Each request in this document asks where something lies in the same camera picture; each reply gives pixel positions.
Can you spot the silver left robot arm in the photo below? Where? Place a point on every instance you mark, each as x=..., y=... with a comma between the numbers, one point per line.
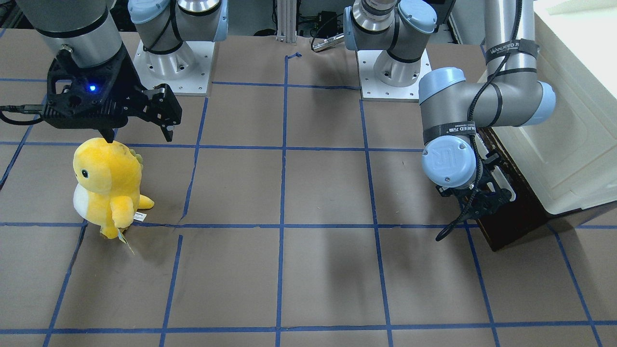
x=452, y=108

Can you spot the cream white cabinet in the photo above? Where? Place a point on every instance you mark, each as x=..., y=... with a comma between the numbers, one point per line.
x=570, y=160

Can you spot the dark brown wooden drawer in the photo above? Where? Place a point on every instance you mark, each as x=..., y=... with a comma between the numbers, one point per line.
x=520, y=215

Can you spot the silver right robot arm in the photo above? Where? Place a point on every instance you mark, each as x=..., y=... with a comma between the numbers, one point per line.
x=88, y=27

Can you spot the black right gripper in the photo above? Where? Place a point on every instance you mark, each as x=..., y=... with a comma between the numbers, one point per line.
x=126, y=72

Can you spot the aluminium frame post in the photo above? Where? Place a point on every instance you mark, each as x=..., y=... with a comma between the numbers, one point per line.
x=286, y=21

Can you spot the yellow plush dinosaur toy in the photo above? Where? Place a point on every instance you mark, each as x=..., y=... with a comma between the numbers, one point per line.
x=108, y=190

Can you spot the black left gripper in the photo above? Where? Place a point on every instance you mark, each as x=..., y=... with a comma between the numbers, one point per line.
x=492, y=197

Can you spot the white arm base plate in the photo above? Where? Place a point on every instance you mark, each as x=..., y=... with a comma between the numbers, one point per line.
x=187, y=71
x=384, y=79

